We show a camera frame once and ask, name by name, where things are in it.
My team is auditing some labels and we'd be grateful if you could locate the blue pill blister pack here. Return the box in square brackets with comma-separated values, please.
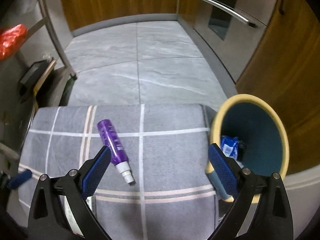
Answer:
[220, 135, 239, 160]

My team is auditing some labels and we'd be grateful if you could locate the purple spray bottle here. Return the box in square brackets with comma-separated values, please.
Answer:
[97, 119, 135, 185]

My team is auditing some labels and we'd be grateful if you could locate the teal and yellow trash bin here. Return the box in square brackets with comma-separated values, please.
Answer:
[204, 93, 290, 204]

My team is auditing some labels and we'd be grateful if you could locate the white medicine box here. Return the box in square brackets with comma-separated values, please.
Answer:
[62, 194, 97, 238]

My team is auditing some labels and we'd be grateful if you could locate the grey checked tablecloth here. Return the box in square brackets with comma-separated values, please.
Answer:
[18, 104, 219, 239]

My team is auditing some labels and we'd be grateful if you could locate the wooden tall cupboard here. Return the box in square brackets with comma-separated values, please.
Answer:
[236, 0, 319, 174]

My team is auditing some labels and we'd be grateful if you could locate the metal shelf rack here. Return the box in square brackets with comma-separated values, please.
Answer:
[1, 0, 77, 122]

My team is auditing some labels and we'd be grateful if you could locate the red plastic bag lower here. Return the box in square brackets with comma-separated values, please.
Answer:
[0, 24, 28, 61]

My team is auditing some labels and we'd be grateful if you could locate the steel oven with handles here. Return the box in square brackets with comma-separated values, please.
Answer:
[178, 0, 277, 81]

